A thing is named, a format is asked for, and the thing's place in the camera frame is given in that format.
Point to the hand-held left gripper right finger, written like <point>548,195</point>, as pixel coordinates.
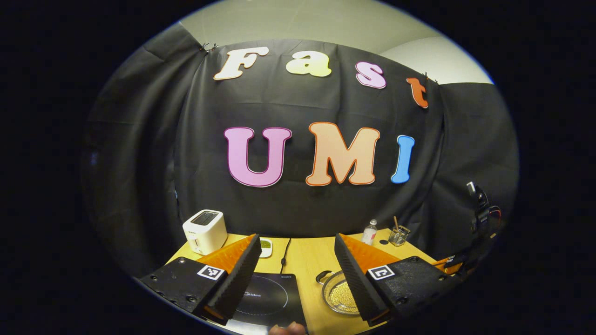
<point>356,284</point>

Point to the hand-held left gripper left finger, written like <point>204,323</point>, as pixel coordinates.
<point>240,279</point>

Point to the white divided dish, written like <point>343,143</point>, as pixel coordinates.
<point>266,252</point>

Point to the clear plastic bottle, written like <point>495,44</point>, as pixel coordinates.
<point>369,235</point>

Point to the white toaster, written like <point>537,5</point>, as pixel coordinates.
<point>205,235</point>

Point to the stainless steel pot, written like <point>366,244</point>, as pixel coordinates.
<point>326,292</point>

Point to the wooden stick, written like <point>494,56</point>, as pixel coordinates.
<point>396,222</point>

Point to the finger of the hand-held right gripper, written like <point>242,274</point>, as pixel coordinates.
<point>454,260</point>

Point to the pile of yellow soybeans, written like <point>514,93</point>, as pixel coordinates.
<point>342,298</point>

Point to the black induction cooktop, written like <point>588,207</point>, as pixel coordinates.
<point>274,298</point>

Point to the clear glass cup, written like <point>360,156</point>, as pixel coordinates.
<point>398,238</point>

